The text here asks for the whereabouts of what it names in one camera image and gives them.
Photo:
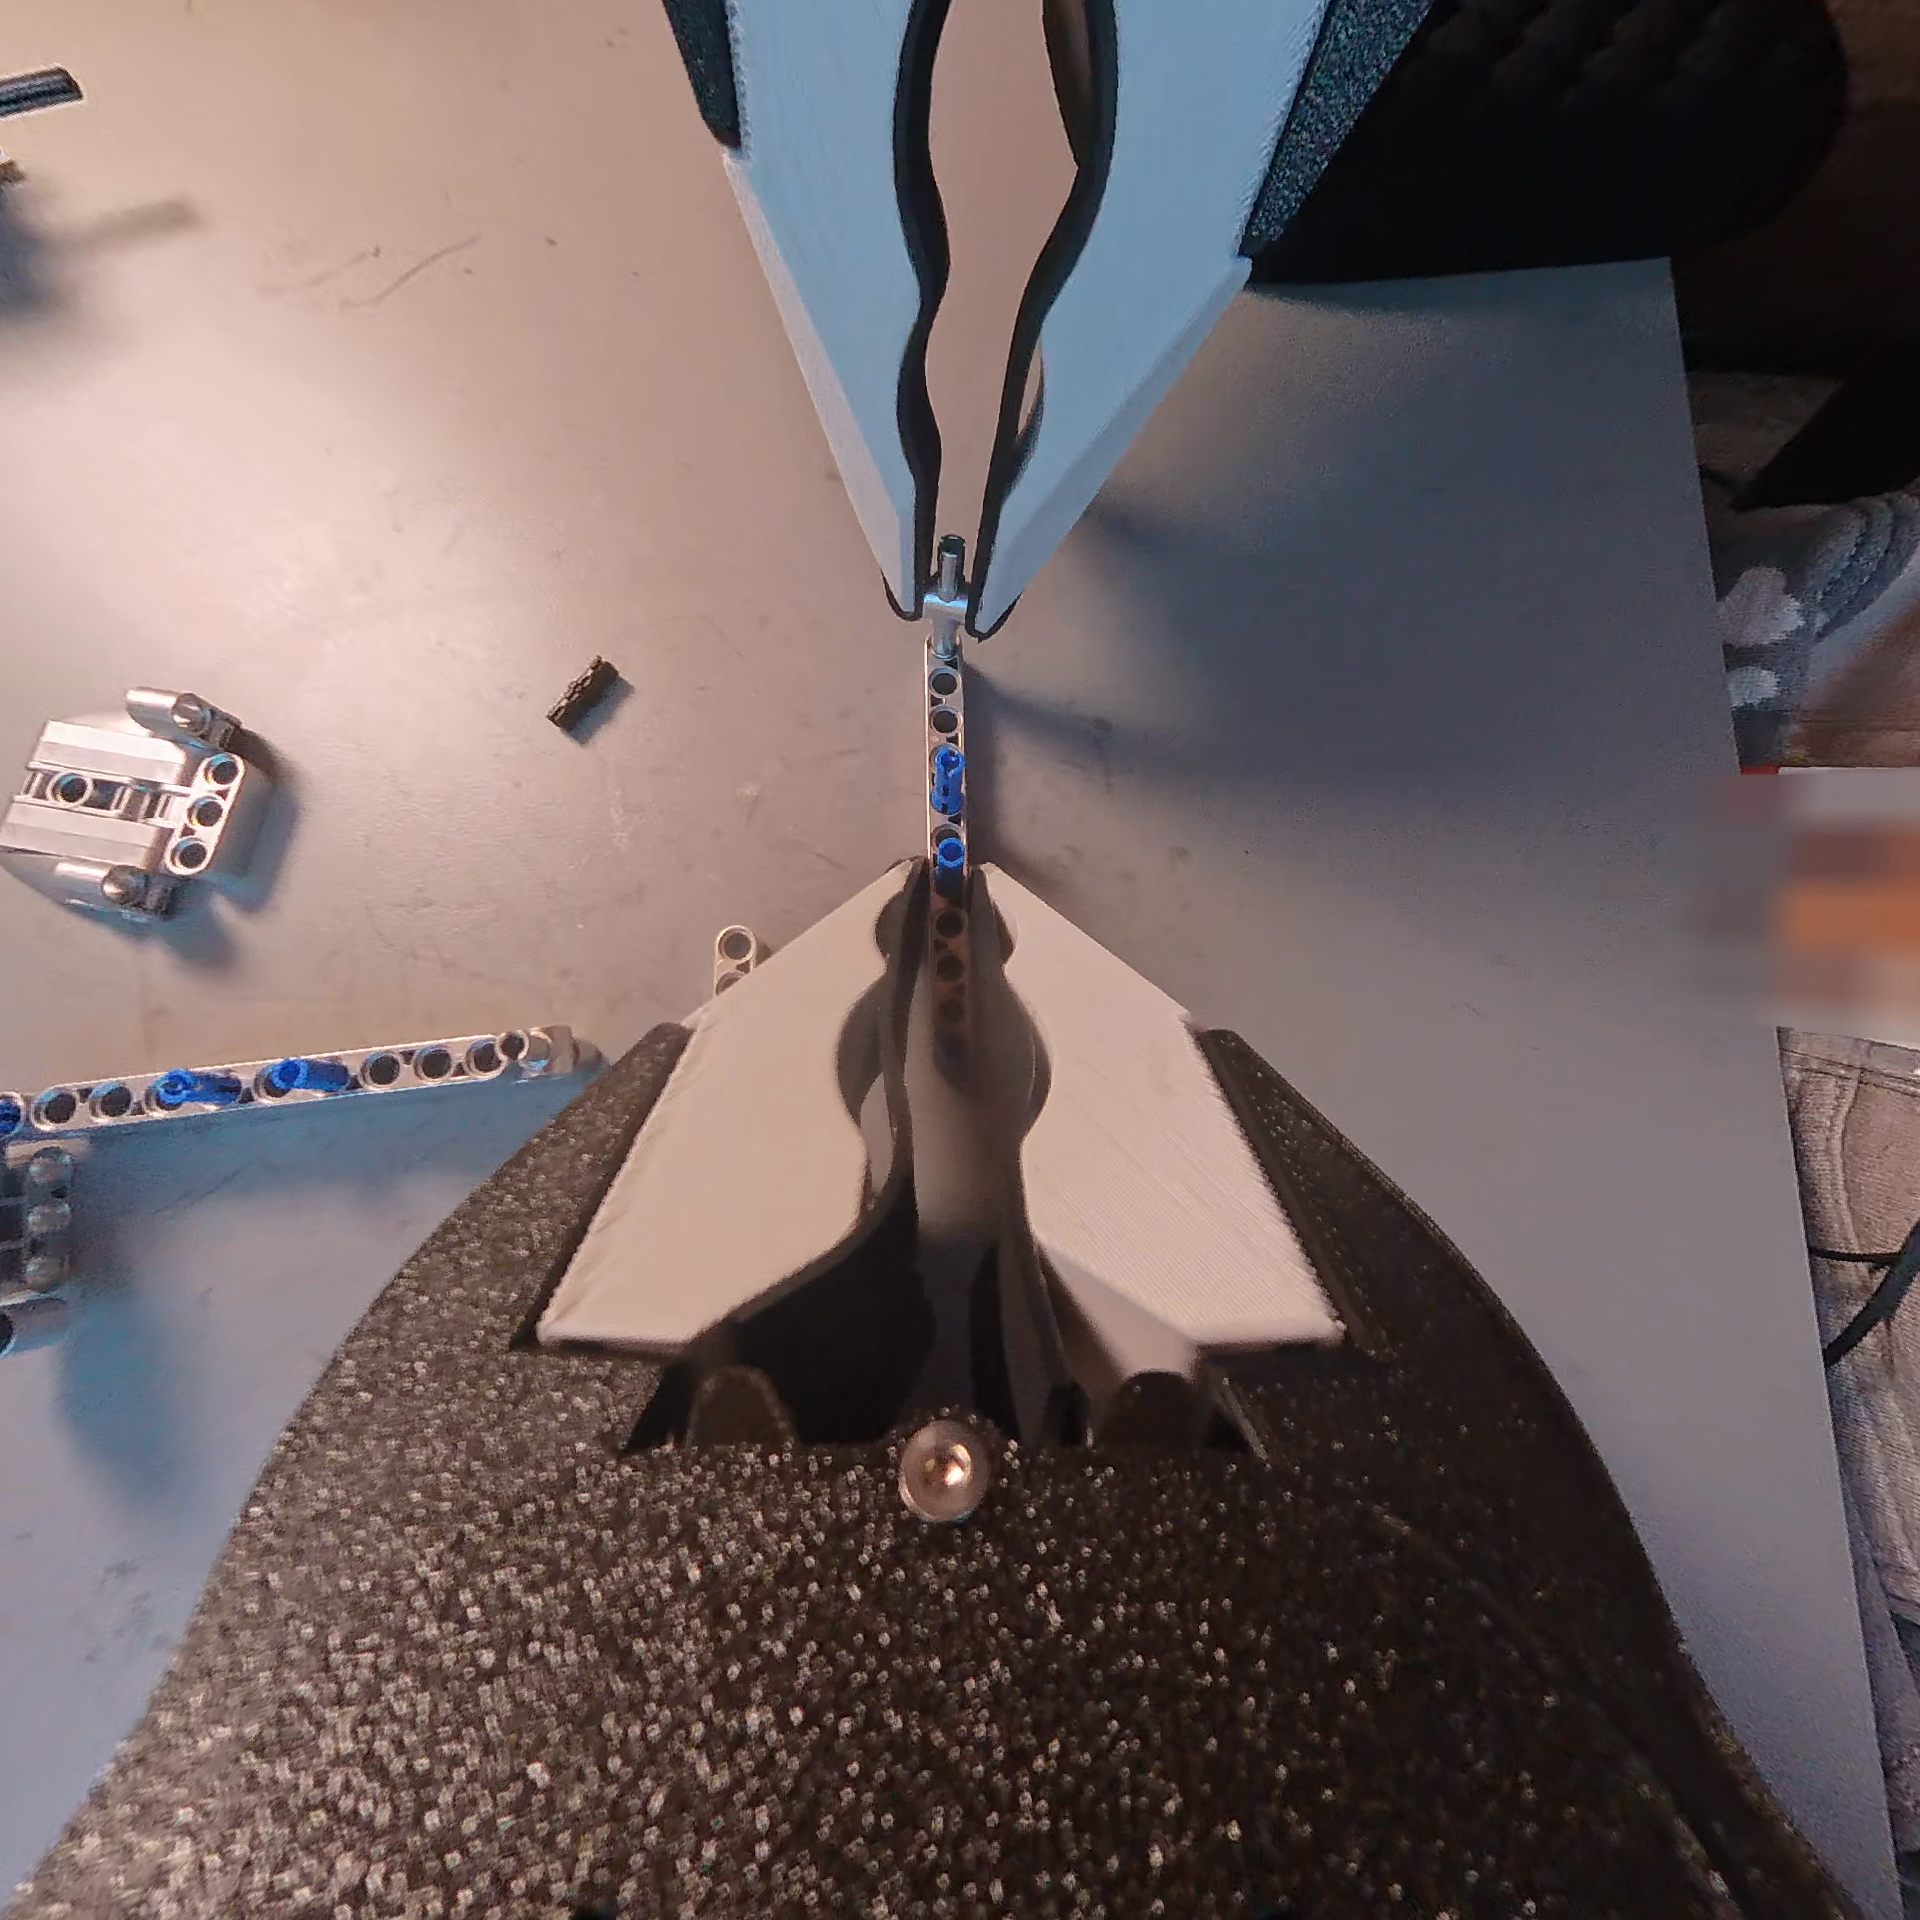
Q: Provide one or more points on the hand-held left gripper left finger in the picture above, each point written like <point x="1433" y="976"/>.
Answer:
<point x="721" y="1185"/>

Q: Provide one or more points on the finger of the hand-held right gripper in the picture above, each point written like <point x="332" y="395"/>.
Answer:
<point x="1170" y="179"/>
<point x="826" y="194"/>

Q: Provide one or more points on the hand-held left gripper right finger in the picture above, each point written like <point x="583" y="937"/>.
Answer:
<point x="1157" y="1199"/>

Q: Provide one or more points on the short grey building beam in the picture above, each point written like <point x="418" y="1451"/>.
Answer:
<point x="735" y="960"/>

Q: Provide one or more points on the long grey beam with pins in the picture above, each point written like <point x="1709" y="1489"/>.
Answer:
<point x="451" y="1084"/>

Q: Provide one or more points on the long blue pin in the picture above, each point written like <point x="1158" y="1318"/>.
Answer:
<point x="949" y="775"/>
<point x="949" y="855"/>

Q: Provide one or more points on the small grey pin connector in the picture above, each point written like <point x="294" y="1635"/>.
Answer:
<point x="949" y="587"/>

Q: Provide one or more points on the small black pin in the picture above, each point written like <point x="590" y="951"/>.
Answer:
<point x="586" y="696"/>

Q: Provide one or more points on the silver engine block piece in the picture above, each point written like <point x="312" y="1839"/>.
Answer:
<point x="30" y="1244"/>
<point x="135" y="801"/>

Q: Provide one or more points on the person's black clothing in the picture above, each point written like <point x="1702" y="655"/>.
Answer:
<point x="1544" y="135"/>

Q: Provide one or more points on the pale patterned cloth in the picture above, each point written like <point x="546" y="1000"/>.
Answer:
<point x="1867" y="1350"/>

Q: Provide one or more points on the transparent brick assembly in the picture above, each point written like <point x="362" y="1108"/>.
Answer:
<point x="35" y="94"/>

